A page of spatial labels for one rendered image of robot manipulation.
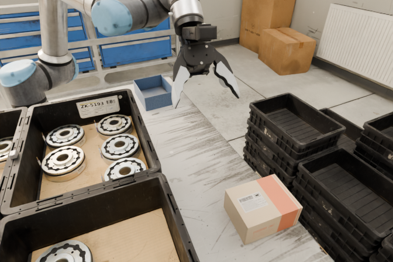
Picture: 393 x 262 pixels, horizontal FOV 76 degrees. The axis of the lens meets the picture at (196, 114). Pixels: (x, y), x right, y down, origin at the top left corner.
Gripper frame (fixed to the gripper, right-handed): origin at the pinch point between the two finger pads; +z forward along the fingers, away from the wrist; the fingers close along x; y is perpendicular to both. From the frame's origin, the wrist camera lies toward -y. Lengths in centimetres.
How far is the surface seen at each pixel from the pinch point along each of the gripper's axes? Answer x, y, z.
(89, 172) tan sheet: 29.3, 21.8, 8.8
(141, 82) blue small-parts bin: 8, 73, -31
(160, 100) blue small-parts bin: 2, 60, -17
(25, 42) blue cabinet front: 88, 169, -109
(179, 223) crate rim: 11.8, -5.2, 20.9
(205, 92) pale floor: -67, 200, -52
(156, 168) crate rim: 13.2, 4.8, 11.2
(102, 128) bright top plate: 25.4, 30.2, -3.6
